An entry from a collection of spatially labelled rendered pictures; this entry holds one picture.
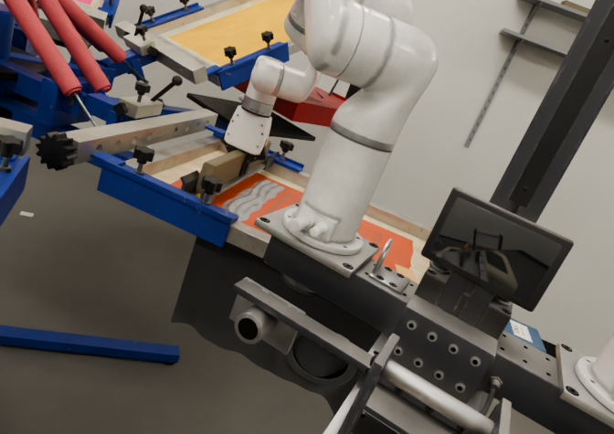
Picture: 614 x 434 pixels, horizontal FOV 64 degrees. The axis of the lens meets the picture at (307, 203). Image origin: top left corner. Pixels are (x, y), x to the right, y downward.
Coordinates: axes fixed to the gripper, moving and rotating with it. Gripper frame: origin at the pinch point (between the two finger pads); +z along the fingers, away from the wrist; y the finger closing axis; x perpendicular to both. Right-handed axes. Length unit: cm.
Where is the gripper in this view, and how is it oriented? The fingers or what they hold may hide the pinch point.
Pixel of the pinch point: (238, 165)
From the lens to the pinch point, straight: 131.0
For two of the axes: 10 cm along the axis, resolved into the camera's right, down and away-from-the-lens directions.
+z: -3.5, 8.8, 3.3
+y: 9.1, 4.1, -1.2
